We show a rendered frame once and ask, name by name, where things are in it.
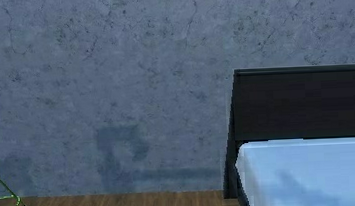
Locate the black bed with blue mattress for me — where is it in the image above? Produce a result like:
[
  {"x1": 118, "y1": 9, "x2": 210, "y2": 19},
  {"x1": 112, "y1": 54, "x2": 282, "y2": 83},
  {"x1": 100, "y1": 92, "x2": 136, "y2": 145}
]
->
[{"x1": 217, "y1": 63, "x2": 355, "y2": 206}]

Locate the green metal frame chair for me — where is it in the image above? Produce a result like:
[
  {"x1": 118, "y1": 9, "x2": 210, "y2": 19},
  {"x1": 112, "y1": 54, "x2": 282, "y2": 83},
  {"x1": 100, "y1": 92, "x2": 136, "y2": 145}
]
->
[{"x1": 0, "y1": 156, "x2": 29, "y2": 206}]

